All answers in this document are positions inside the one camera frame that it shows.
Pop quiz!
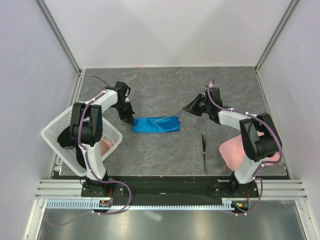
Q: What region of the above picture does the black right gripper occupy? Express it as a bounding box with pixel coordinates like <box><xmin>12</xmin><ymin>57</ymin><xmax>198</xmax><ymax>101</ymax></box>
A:
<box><xmin>183</xmin><ymin>93</ymin><xmax>211</xmax><ymax>117</ymax></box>

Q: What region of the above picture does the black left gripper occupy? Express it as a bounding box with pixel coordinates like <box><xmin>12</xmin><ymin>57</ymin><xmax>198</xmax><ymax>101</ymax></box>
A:
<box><xmin>113</xmin><ymin>101</ymin><xmax>135</xmax><ymax>127</ymax></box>

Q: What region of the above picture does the iridescent rainbow fork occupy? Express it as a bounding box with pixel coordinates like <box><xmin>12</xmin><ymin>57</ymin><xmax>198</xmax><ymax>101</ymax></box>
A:
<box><xmin>154</xmin><ymin>110</ymin><xmax>183</xmax><ymax>123</ymax></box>

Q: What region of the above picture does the blue cloth napkin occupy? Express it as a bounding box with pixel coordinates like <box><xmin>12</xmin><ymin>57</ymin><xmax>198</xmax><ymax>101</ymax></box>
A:
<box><xmin>132</xmin><ymin>116</ymin><xmax>181</xmax><ymax>133</ymax></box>

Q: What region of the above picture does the silver table knife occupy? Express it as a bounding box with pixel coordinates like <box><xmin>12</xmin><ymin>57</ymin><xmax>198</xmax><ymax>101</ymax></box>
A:
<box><xmin>201</xmin><ymin>132</ymin><xmax>209</xmax><ymax>176</ymax></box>

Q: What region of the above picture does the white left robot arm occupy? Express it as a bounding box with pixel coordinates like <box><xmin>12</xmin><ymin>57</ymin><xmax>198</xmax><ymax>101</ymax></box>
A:
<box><xmin>69</xmin><ymin>81</ymin><xmax>135</xmax><ymax>197</ymax></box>

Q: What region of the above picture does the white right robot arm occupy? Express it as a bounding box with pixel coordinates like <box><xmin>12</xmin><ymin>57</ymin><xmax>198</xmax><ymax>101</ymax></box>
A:
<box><xmin>183</xmin><ymin>94</ymin><xmax>283</xmax><ymax>197</ymax></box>

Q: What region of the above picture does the pink cap in basket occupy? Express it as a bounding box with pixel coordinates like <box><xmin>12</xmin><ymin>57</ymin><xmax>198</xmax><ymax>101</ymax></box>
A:
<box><xmin>99</xmin><ymin>137</ymin><xmax>115</xmax><ymax>158</ymax></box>

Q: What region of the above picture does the pink baseball cap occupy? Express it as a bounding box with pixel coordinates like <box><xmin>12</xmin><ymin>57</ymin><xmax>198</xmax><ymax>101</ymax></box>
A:
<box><xmin>218</xmin><ymin>132</ymin><xmax>281</xmax><ymax>172</ymax></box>

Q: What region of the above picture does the black cloth in basket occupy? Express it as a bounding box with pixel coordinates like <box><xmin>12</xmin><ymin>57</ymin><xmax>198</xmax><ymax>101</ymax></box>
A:
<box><xmin>57</xmin><ymin>126</ymin><xmax>87</xmax><ymax>169</ymax></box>

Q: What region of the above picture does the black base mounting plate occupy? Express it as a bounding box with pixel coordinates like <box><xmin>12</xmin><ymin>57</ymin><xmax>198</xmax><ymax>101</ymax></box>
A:
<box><xmin>81</xmin><ymin>176</ymin><xmax>259</xmax><ymax>205</ymax></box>

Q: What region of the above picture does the white plastic perforated basket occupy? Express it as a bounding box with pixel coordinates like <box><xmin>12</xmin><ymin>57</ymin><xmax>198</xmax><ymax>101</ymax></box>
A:
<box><xmin>41</xmin><ymin>106</ymin><xmax>123</xmax><ymax>177</ymax></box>

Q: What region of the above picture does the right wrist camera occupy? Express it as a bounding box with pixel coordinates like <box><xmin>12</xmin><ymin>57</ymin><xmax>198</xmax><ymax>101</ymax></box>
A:
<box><xmin>204</xmin><ymin>80</ymin><xmax>223</xmax><ymax>107</ymax></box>

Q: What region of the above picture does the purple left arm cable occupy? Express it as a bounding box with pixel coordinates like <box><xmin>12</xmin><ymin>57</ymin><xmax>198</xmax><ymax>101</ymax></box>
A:
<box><xmin>77</xmin><ymin>76</ymin><xmax>137</xmax><ymax>186</ymax></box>

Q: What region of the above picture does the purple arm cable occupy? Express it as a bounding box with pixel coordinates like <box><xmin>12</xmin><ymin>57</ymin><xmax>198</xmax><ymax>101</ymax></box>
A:
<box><xmin>77</xmin><ymin>76</ymin><xmax>137</xmax><ymax>186</ymax></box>
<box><xmin>205</xmin><ymin>79</ymin><xmax>285</xmax><ymax>216</ymax></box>

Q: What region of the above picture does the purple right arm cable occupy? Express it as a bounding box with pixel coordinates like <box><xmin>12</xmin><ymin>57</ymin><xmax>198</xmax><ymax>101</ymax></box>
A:
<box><xmin>205</xmin><ymin>79</ymin><xmax>285</xmax><ymax>216</ymax></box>

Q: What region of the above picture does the light blue cable duct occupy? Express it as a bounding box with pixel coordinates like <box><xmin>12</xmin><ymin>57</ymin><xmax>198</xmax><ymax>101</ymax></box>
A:
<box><xmin>46</xmin><ymin>199</ymin><xmax>235</xmax><ymax>211</ymax></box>

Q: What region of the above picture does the left aluminium frame post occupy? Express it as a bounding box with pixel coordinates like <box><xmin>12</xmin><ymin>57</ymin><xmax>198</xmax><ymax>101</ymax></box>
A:
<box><xmin>33</xmin><ymin>0</ymin><xmax>83</xmax><ymax>76</ymax></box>

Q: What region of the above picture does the aluminium frame post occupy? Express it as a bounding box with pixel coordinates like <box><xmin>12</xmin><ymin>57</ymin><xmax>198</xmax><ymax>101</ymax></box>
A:
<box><xmin>33</xmin><ymin>0</ymin><xmax>83</xmax><ymax>76</ymax></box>
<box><xmin>254</xmin><ymin>0</ymin><xmax>302</xmax><ymax>73</ymax></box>

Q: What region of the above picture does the right aluminium frame post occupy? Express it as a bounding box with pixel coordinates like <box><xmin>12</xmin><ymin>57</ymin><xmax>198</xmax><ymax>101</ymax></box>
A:
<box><xmin>254</xmin><ymin>0</ymin><xmax>302</xmax><ymax>73</ymax></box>

